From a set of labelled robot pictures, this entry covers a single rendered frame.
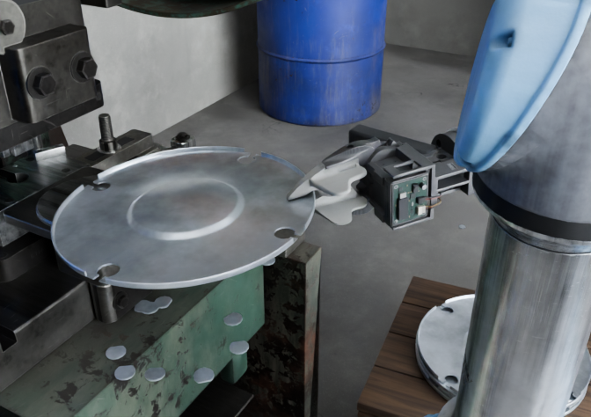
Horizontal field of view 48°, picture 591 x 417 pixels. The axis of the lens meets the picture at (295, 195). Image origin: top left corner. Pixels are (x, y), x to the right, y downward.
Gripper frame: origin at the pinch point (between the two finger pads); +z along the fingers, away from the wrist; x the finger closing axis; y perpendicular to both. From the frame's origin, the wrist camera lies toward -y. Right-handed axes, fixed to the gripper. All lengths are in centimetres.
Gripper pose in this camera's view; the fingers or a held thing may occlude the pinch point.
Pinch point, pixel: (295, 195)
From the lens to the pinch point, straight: 75.1
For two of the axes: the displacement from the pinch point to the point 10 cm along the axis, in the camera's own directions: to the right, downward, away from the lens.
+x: 0.8, 8.5, 5.1
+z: -9.2, 2.6, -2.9
